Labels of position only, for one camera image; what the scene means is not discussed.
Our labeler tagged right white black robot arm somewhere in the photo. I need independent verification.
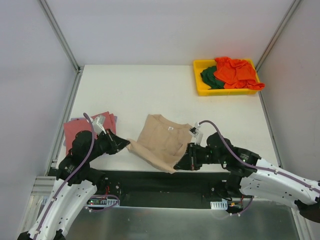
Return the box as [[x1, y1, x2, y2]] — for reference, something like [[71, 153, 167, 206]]
[[174, 133, 320, 223]]

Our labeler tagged beige t-shirt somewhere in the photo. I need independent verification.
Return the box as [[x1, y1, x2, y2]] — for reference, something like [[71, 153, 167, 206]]
[[126, 114, 192, 174]]

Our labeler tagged left aluminium side rail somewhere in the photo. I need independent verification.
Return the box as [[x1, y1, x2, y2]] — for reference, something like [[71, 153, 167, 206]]
[[44, 69, 82, 176]]

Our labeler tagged left white cable duct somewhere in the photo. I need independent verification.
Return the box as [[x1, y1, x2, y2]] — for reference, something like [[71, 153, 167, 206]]
[[52, 194, 120, 209]]

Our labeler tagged right white cable duct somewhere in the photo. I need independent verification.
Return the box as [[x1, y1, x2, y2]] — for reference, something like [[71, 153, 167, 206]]
[[210, 200, 228, 210]]

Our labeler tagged aluminium frame post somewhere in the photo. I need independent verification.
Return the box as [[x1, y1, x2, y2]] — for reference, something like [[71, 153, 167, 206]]
[[37, 0, 81, 74], [255, 0, 304, 72]]

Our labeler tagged folded red t-shirt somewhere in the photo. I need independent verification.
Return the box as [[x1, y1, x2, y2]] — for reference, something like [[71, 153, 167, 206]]
[[63, 111, 118, 154]]

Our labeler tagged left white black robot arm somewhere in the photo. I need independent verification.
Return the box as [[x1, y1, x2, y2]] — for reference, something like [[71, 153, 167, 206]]
[[18, 129, 130, 240]]

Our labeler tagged green t-shirt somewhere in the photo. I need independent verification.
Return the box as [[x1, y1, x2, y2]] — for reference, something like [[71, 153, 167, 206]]
[[200, 65, 225, 90]]

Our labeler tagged right aluminium side rail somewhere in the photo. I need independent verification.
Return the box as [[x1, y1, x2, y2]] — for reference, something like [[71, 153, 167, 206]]
[[257, 69, 283, 168]]

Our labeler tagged left aluminium frame post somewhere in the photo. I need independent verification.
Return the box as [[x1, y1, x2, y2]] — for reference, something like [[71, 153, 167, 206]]
[[37, 0, 81, 74]]

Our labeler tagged white cable duct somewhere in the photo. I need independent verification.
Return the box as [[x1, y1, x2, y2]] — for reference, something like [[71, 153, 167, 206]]
[[210, 200, 228, 210], [52, 194, 120, 209]]

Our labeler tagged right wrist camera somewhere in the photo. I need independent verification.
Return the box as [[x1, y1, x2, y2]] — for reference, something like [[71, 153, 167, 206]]
[[189, 122, 203, 145]]

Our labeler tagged orange t-shirt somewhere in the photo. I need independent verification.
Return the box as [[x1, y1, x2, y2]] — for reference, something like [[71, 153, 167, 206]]
[[213, 57, 265, 91]]

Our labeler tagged front aluminium frame rail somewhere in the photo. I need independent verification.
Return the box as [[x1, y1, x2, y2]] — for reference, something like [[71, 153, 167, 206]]
[[30, 176, 56, 199]]

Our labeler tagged aluminium side rail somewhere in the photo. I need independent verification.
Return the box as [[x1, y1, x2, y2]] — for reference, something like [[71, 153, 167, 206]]
[[257, 69, 283, 168], [44, 69, 82, 176]]

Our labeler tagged right aluminium frame post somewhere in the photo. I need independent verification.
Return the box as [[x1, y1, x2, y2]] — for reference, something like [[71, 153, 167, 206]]
[[255, 0, 304, 72]]

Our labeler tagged yellow plastic bin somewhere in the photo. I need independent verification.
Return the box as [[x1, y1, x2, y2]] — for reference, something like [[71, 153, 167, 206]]
[[193, 59, 259, 97]]

